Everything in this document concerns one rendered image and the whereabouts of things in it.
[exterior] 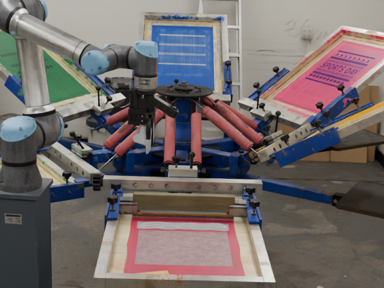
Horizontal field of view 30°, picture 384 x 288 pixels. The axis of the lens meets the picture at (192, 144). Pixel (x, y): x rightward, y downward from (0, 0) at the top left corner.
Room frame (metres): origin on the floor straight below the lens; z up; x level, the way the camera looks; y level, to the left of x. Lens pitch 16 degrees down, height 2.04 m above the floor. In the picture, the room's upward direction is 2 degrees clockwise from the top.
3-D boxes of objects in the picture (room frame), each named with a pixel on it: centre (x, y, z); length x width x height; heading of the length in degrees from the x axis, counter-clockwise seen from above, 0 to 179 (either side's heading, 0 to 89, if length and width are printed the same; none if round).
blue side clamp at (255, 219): (2.73, -0.25, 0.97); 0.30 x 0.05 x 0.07; 2
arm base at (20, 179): (2.33, 0.59, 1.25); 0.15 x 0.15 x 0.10
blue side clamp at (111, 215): (2.71, 0.30, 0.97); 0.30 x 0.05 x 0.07; 2
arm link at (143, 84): (2.30, 0.16, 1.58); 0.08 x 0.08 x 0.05
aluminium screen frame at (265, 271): (2.48, 0.02, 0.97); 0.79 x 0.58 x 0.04; 2
